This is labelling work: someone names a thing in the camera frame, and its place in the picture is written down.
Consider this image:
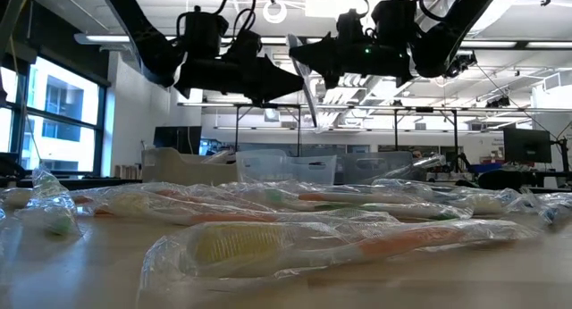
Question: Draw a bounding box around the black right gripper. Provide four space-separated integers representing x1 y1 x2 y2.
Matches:
290 0 416 90

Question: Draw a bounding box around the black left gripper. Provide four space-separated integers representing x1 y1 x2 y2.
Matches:
172 4 305 107

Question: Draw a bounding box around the blue toothbrush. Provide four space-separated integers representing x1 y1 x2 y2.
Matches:
504 186 572 228
285 33 321 130
370 178 519 203
0 205 23 309

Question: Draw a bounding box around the clear plastic bin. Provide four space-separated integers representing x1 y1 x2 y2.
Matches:
235 148 339 186

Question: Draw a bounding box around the black monitor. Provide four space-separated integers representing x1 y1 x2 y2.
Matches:
153 125 203 155
502 127 553 164

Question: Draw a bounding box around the grey plastic bin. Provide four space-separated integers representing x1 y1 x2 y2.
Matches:
341 151 416 185

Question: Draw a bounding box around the beige plastic bin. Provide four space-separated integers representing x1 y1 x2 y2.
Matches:
141 146 239 188

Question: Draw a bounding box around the ceiling light strip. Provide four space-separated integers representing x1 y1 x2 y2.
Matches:
73 31 135 46
525 40 572 50
459 39 519 50

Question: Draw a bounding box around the black chair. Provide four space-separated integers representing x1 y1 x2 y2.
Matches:
476 169 537 193

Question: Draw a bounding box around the white ring light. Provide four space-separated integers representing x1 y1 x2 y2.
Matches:
262 0 289 25

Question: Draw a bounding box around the black gantry frame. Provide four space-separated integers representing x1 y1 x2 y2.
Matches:
233 103 460 159

